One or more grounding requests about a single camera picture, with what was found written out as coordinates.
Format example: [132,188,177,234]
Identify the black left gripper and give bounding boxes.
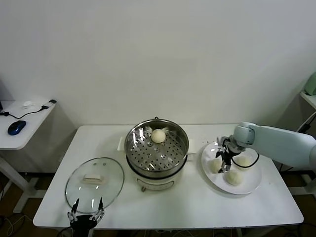
[67,197,105,237]

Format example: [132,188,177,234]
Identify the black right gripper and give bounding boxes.
[214,144,235,174]

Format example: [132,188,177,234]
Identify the white steamed baozi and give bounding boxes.
[233,156,253,171]
[226,170,244,186]
[209,158,223,174]
[151,128,165,144]

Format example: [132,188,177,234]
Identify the glass pot lid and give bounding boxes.
[65,157,125,214]

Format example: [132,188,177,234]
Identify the stainless steel steamer basket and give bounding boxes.
[124,116,190,178]

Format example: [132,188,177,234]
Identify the white round plate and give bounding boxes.
[200,141,262,195]

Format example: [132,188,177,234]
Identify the white electric cooker pot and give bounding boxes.
[117,135,198,193]

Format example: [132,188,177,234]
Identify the white side table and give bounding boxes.
[0,100,59,213]

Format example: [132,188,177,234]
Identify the white desk with feet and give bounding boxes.
[287,90,316,196]

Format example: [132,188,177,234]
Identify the blue computer mouse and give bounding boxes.
[7,120,27,136]

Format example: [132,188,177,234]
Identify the pale green appliance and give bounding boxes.
[302,71,316,97]

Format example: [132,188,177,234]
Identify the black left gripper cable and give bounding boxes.
[58,226,73,237]

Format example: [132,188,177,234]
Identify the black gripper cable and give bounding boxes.
[246,152,260,169]
[58,226,73,237]

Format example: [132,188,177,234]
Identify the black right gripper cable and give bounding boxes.
[246,152,260,169]

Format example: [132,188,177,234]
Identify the black power cable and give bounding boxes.
[278,119,313,173]

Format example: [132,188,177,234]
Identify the white power cable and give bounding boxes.
[296,114,316,133]

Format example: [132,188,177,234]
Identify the black cable with adapter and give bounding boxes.
[0,99,57,119]

